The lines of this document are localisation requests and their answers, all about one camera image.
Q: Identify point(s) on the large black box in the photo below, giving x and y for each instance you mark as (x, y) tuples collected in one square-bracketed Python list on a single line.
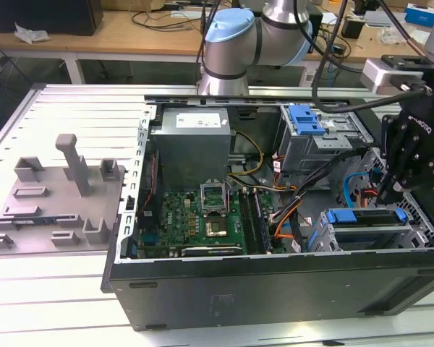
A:
[(43, 16)]

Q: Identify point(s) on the flat silver device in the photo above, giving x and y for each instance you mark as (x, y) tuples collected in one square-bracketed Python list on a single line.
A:
[(376, 18)]

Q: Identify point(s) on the black case fan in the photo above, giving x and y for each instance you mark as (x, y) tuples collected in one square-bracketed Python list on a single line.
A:
[(152, 170)]

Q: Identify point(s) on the small black box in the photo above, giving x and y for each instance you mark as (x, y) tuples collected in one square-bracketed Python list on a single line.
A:
[(351, 29)]

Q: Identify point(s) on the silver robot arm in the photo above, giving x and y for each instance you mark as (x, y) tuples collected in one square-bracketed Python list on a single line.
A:
[(231, 47)]

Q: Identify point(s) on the RAM stick blue label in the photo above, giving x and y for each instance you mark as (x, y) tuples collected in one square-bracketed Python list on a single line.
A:
[(32, 221)]

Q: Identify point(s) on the grey power supply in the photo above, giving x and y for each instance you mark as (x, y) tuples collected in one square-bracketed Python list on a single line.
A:
[(188, 152)]

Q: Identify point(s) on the silver disk bay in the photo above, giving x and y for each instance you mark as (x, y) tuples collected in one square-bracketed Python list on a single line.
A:
[(419, 235)]

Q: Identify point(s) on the CPU socket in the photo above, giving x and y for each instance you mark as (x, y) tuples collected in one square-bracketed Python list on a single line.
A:
[(215, 227)]

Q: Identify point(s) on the clear plastic bag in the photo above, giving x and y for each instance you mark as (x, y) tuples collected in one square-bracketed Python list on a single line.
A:
[(388, 36)]

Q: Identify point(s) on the blue drive clip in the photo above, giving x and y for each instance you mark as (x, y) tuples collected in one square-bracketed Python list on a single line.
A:
[(305, 121)]

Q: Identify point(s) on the hard disk with blue carrier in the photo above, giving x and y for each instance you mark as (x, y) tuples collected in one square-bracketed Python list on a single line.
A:
[(341, 217)]

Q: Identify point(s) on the grey parts rack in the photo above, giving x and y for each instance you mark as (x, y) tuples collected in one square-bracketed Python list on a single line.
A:
[(58, 202)]

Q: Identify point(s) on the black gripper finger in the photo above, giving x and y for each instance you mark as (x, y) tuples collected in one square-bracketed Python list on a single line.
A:
[(419, 170), (390, 144)]

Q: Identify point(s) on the green motherboard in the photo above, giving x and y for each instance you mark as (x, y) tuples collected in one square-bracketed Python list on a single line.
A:
[(181, 217)]

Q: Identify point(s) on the silver drive cage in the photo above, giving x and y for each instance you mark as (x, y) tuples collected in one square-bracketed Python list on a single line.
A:
[(325, 152)]

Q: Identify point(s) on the blue white box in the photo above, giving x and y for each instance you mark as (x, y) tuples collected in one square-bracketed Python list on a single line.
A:
[(419, 12)]

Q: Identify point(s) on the black graphics card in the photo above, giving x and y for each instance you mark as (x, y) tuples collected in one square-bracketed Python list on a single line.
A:
[(211, 251)]

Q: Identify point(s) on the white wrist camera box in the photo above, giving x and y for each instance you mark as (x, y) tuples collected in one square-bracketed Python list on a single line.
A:
[(378, 74)]

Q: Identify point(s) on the wooden desk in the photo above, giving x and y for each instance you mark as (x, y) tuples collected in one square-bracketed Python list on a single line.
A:
[(112, 39)]

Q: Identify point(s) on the black PC case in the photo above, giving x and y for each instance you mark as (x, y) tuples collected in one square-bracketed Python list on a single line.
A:
[(275, 289)]

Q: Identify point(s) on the crumpled plastic bag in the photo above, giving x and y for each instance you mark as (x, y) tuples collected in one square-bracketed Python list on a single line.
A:
[(30, 35)]

